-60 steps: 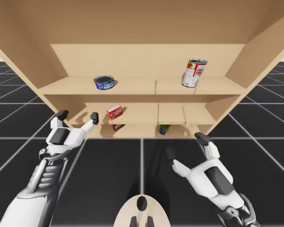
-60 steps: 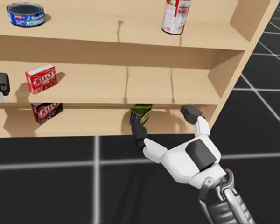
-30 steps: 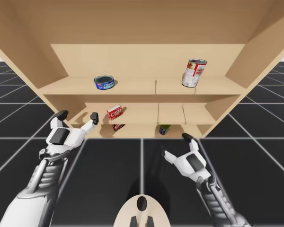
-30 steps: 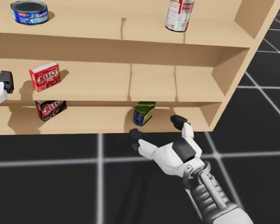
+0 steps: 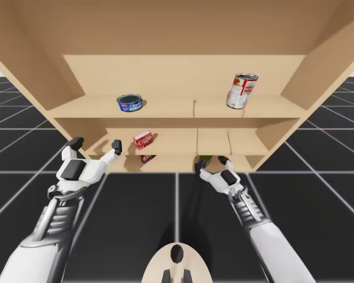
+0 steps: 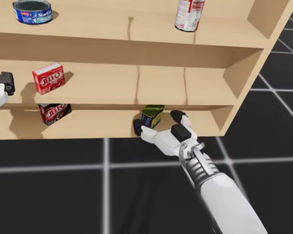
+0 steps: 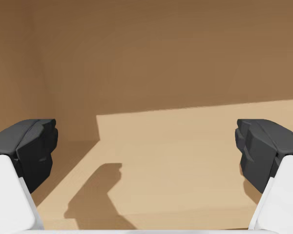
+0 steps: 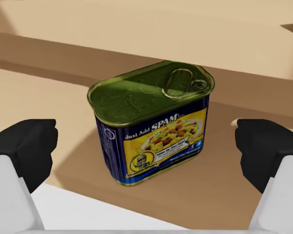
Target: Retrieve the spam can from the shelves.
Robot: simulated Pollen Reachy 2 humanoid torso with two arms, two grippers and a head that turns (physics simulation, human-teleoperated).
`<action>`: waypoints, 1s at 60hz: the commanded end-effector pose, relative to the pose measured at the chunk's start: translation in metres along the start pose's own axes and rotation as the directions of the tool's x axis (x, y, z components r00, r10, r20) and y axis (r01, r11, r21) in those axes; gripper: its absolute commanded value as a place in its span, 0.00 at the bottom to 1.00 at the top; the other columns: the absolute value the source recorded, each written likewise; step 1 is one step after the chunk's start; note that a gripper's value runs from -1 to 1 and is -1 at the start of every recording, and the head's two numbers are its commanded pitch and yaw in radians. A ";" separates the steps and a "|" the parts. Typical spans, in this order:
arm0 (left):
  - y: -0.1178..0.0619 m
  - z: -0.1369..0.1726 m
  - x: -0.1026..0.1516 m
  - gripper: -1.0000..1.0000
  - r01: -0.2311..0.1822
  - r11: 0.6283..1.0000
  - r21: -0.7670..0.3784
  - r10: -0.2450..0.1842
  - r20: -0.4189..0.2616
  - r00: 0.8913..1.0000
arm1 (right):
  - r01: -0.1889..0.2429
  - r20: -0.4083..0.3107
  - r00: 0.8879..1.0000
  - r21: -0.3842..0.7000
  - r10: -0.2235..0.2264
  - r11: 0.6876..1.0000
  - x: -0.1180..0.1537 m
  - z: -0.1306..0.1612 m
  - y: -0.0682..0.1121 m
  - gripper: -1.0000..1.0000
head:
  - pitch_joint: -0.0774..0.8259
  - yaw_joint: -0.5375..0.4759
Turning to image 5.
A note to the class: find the pale wooden shelf unit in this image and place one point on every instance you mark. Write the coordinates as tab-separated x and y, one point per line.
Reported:
177	35

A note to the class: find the green and blue rectangular can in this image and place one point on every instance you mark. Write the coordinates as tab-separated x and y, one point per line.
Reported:
206	159

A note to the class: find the blue flat can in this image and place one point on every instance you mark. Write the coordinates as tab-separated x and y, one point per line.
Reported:
130	103

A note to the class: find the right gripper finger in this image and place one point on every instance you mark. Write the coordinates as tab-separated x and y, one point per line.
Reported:
203	171
225	162

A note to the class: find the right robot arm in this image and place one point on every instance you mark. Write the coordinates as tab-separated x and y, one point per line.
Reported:
262	233

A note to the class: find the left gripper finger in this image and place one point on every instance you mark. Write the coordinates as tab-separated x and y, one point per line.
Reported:
113	151
72	148

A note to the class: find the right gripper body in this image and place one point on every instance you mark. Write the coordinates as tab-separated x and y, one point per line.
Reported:
224	179

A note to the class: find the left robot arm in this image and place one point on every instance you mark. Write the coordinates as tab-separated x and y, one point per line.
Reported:
38	233

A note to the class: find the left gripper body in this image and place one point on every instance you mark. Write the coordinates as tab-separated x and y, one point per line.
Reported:
76	171

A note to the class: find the red and white carton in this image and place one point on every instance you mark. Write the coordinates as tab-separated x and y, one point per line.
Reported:
142	141

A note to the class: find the red and white can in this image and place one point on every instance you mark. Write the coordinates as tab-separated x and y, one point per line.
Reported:
241	91

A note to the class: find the tan robot part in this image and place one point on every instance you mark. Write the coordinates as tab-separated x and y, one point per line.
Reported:
176	262

